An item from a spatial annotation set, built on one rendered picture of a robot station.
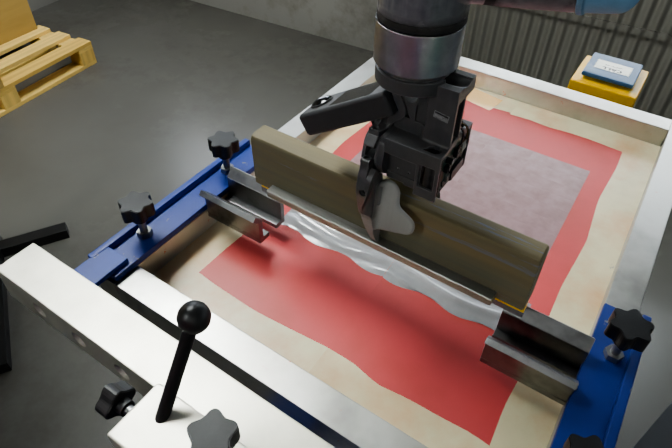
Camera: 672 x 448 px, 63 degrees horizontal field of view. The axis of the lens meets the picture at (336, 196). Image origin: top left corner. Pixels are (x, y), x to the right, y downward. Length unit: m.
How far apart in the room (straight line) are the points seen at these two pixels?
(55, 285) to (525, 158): 0.73
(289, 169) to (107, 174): 1.94
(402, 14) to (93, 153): 2.34
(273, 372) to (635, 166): 0.70
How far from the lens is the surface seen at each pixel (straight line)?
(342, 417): 0.60
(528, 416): 0.68
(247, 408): 0.55
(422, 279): 0.74
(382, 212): 0.58
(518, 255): 0.55
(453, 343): 0.70
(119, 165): 2.59
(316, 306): 0.71
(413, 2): 0.44
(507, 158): 0.98
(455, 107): 0.48
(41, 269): 0.72
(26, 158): 2.79
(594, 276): 0.83
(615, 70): 1.29
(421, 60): 0.46
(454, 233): 0.57
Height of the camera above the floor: 1.53
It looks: 42 degrees down
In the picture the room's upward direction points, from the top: 1 degrees clockwise
